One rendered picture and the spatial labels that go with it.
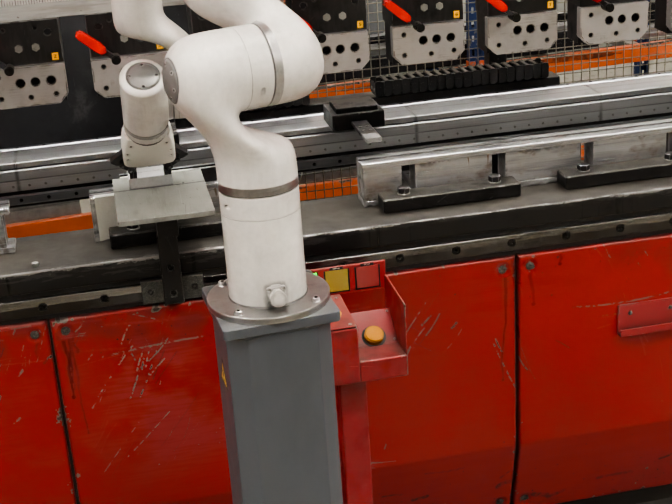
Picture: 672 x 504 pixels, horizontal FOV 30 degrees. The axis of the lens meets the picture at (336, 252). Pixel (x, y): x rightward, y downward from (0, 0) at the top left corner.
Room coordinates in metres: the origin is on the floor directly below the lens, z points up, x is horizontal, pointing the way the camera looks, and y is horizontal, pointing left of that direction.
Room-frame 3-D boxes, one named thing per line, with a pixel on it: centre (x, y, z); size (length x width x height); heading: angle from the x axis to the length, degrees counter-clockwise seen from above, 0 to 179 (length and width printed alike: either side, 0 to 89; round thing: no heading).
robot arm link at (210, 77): (1.76, 0.14, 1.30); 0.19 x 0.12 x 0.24; 116
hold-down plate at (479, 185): (2.51, -0.25, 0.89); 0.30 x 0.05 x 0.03; 100
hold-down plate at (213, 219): (2.40, 0.31, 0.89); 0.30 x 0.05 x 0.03; 100
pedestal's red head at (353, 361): (2.20, -0.01, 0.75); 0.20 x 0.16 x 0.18; 100
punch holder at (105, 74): (2.45, 0.38, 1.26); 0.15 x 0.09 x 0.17; 100
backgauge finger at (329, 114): (2.69, -0.07, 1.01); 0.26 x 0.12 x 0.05; 10
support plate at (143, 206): (2.31, 0.33, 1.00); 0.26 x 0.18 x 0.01; 10
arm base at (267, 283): (1.77, 0.11, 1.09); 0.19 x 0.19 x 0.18
